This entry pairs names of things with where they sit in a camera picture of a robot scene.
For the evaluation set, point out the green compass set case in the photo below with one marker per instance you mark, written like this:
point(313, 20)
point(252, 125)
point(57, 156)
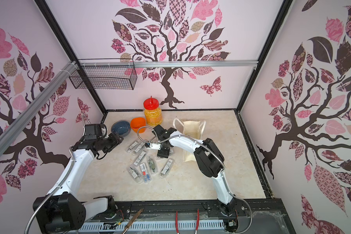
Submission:
point(152, 164)

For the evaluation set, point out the black left corner post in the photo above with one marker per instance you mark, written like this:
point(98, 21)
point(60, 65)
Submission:
point(52, 22)

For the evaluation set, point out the black wire basket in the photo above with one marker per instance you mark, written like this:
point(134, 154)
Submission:
point(119, 74)

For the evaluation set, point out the black corner frame post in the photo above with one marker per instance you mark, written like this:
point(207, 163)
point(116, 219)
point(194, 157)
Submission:
point(279, 20)

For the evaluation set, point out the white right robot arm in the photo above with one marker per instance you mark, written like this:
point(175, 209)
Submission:
point(209, 159)

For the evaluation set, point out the orange plastic bowl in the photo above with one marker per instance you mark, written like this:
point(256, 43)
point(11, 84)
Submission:
point(138, 124)

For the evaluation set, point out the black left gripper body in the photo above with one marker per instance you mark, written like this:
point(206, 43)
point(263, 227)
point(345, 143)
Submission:
point(110, 143)

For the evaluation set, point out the aluminium rail left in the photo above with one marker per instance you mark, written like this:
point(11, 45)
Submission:
point(9, 136)

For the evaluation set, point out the brown flat stick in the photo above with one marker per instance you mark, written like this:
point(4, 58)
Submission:
point(132, 220)

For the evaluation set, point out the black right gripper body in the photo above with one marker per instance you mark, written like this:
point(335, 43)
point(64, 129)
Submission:
point(164, 149)

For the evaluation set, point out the aluminium rail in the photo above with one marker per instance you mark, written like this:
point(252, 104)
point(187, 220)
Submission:
point(159, 64)
point(9, 136)

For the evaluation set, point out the aluminium rail back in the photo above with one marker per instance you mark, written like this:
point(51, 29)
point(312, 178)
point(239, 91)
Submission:
point(159, 64)

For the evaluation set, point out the cream canvas tote bag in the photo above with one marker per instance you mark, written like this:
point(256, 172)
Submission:
point(193, 129)

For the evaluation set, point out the blue red compass set case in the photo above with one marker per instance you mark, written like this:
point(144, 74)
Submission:
point(146, 176)

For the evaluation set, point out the blue grey bowl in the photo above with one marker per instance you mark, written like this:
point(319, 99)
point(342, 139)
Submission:
point(122, 128)

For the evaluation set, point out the white slotted cable duct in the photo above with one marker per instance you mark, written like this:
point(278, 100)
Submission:
point(190, 226)

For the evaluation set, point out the red lid yellow candy jar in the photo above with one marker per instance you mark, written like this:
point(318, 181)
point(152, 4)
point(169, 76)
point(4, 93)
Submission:
point(152, 112)

